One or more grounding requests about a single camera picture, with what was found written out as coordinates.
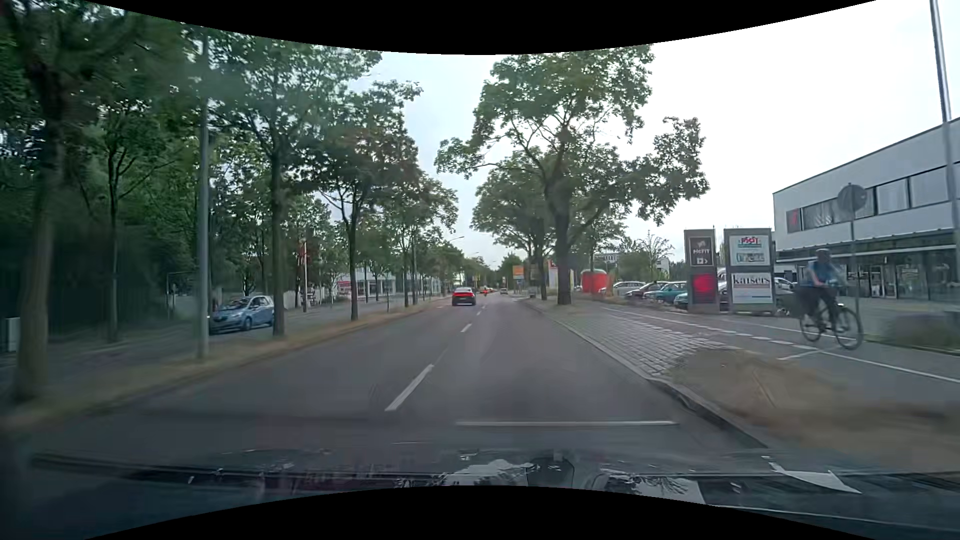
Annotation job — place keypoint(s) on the red car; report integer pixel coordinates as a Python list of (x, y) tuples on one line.
[(463, 296)]

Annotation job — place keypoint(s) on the row of trees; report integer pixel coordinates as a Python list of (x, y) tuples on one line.
[(525, 225), (247, 172)]

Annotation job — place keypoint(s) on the low white building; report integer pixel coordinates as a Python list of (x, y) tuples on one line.
[(367, 283)]

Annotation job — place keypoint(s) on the red container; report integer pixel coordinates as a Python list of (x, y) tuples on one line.
[(594, 281)]

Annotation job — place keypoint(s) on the large tree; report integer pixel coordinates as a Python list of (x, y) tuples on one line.
[(562, 165)]

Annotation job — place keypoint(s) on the row of parked cars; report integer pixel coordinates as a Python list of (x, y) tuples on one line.
[(652, 291)]

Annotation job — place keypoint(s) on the dark advertising pylon sign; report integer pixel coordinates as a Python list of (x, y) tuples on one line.
[(701, 270)]

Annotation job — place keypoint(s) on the blue car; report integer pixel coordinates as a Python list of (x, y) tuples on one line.
[(242, 313)]

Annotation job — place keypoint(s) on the white advertising pylon sign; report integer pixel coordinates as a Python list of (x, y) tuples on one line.
[(750, 270)]

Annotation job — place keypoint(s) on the car's own bonnet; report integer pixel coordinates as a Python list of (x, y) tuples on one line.
[(300, 487)]

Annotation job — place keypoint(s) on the grey side road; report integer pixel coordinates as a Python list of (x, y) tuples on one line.
[(150, 341)]

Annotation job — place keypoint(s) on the person on bicycle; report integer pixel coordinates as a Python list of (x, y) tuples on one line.
[(825, 296)]

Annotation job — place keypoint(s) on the dry grass verge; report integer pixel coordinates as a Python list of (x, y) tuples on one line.
[(810, 405)]

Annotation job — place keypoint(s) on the white commercial building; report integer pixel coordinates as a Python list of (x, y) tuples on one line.
[(885, 217)]

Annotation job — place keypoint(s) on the tall grey pole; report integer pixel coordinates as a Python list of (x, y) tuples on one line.
[(946, 120)]

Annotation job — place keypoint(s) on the grey lamp post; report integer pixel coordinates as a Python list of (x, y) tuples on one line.
[(203, 225)]

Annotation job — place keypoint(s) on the round road sign on post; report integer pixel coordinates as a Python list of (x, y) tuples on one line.
[(852, 225)]

